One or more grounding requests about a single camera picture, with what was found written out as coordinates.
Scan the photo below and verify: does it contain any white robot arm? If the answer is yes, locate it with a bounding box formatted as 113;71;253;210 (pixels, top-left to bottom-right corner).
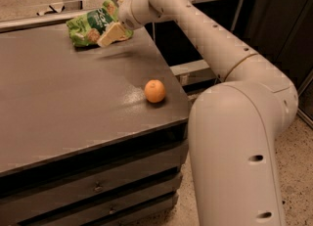
117;0;298;226

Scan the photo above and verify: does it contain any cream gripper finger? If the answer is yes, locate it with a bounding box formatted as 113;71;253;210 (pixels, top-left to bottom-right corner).
97;23;128;47

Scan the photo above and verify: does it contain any orange fruit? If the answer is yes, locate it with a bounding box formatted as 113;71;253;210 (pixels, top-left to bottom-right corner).
144;79;166;103

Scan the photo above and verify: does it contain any grey metal frame rail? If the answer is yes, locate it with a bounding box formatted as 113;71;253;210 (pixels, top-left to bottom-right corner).
0;0;244;34

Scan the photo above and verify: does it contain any grey drawer cabinet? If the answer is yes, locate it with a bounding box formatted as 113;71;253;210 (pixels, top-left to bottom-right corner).
0;121;190;226

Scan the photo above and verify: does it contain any grey metal bracket beam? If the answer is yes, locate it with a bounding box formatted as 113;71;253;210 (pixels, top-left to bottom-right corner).
170;60;215;86

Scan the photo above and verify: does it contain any green rice chip bag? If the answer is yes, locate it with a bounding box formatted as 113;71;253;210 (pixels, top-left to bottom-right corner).
67;0;133;47

